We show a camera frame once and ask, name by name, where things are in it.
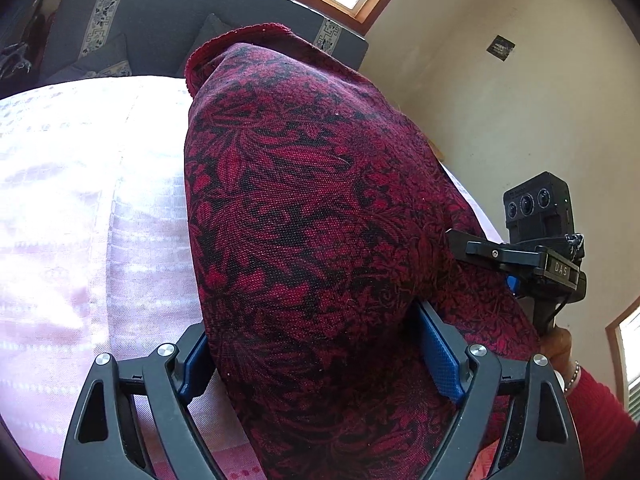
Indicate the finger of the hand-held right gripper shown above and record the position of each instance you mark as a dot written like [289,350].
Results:
[505,254]
[514,284]

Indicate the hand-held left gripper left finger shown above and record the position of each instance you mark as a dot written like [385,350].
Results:
[192,366]

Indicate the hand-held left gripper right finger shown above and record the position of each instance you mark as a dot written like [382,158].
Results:
[440,355]

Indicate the dark red patterned sweater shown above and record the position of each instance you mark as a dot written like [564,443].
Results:
[310,220]

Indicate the pile of dark clothes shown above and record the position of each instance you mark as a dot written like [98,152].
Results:
[20,50]

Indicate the person's right hand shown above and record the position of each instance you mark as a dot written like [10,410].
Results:
[555,347]

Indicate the small side window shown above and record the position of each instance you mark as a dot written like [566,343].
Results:
[629,360]

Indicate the pink checked bed sheet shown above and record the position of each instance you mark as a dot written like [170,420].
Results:
[75,210]

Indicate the grey cushion with patterned band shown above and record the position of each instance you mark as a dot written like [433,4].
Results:
[107,57]

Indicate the plain grey cushion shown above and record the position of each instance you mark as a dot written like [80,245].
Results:
[210,35]

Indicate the grey wooden sofa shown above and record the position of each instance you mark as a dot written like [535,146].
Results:
[160,5]

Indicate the dark wall switch plate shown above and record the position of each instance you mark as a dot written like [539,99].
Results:
[501,47]

